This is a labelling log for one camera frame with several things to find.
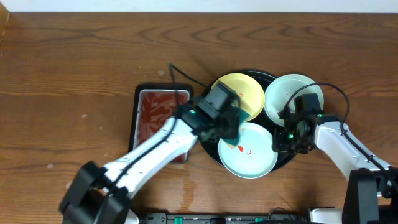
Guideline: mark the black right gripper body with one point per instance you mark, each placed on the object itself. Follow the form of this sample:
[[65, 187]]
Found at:
[[289, 141]]

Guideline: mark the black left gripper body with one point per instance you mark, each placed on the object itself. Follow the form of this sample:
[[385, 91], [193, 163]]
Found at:
[[228, 125]]

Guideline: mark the green scrubbing sponge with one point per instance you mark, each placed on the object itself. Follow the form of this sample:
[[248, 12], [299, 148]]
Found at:
[[239, 124]]

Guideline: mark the light blue plate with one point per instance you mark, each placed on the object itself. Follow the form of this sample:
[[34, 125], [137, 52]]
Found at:
[[252, 157]]

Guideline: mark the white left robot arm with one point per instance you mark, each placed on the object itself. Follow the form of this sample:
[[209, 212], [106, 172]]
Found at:
[[104, 194]]

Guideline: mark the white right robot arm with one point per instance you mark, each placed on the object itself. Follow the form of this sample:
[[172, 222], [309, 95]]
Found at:
[[371, 195]]

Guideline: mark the black rectangular wash tray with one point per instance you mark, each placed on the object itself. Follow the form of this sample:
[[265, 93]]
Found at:
[[154, 104]]

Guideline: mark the yellow plate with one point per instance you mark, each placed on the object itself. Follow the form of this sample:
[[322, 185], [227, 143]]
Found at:
[[249, 90]]

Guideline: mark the pale green plate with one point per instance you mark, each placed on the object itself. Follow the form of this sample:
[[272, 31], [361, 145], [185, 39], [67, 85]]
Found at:
[[279, 91]]

